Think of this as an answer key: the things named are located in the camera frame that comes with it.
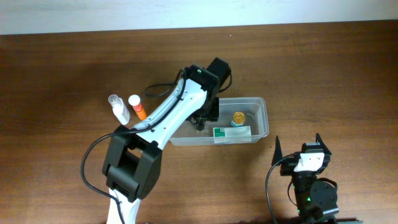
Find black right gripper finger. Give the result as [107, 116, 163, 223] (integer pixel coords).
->
[316, 133, 332, 156]
[271, 136, 283, 166]

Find white green medicine box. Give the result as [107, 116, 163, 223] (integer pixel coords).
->
[213, 126, 251, 144]

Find small jar gold lid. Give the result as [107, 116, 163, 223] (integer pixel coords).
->
[231, 111, 246, 127]

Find orange tablet tube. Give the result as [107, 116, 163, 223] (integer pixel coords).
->
[128, 95, 147, 121]

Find white spray bottle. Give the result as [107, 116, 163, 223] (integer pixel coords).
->
[108, 95, 130, 125]

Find dark bottle white cap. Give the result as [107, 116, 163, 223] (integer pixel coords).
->
[195, 121, 205, 131]

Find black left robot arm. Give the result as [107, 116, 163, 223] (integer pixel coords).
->
[102, 58, 231, 223]

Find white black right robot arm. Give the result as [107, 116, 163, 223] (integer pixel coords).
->
[265, 134, 363, 223]

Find clear plastic container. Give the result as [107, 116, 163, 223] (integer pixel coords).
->
[170, 97, 269, 146]

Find black right camera cable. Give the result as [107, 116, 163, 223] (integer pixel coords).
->
[264, 154, 301, 224]

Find black camera cable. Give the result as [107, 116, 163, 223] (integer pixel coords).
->
[80, 68, 233, 224]
[264, 154, 301, 224]

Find black left camera cable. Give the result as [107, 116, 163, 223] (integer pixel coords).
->
[80, 68, 233, 224]

